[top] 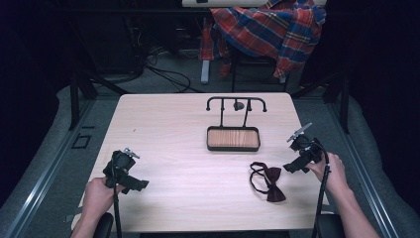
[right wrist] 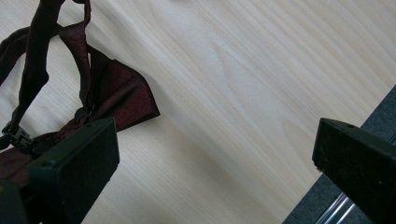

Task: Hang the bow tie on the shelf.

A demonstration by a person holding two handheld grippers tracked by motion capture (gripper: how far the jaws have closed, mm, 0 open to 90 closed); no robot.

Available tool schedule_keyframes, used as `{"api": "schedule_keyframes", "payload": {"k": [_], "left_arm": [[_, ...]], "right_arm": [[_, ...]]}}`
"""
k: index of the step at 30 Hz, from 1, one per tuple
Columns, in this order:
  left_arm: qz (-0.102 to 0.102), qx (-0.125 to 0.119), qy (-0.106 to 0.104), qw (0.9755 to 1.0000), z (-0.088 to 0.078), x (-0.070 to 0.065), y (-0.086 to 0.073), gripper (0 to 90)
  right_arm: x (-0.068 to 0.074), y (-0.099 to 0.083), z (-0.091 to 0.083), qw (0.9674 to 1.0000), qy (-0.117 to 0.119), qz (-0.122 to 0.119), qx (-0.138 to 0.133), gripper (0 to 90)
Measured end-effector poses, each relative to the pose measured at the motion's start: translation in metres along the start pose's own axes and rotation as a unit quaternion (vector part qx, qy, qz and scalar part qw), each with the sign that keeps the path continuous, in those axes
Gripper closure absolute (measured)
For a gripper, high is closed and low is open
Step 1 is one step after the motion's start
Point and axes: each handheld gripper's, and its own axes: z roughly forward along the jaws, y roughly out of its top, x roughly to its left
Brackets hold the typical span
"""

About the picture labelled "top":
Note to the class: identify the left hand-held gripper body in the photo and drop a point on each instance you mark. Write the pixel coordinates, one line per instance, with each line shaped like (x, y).
(120, 163)

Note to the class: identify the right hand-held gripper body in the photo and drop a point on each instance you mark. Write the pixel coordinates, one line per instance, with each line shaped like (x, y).
(308, 150)

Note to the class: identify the dark red bow tie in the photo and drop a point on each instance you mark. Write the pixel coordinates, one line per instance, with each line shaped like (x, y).
(273, 185)

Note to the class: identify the person's right hand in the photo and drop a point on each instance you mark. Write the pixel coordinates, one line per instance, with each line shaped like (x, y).
(333, 175)

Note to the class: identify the person's left hand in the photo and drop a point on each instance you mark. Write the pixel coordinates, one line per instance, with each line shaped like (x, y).
(97, 196)

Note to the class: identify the black metal stand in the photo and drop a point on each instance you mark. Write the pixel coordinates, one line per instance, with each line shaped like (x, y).
(344, 105)
(74, 102)

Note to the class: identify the black rack with wooden tray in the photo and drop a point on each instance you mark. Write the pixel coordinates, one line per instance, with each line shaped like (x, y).
(233, 139)

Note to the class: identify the round dark table grommet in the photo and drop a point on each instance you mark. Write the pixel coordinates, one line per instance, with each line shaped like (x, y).
(238, 105)

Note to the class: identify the white desk leg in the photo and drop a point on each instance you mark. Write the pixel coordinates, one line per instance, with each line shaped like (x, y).
(205, 71)

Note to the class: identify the red blue plaid cloth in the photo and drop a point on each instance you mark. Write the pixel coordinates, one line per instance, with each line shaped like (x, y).
(270, 29)

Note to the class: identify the metal floor rail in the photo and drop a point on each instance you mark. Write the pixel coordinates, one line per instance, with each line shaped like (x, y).
(365, 185)
(43, 186)

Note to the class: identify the black chair frame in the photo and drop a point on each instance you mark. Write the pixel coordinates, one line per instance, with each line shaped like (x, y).
(233, 76)

